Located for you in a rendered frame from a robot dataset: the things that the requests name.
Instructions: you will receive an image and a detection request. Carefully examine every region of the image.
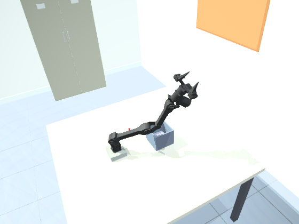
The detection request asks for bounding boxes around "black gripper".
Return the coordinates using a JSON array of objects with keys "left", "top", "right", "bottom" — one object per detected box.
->
[{"left": 173, "top": 71, "right": 199, "bottom": 100}]

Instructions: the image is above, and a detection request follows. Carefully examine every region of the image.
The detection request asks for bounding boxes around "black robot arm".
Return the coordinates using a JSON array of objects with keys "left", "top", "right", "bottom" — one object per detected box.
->
[{"left": 108, "top": 92, "right": 192, "bottom": 153}]

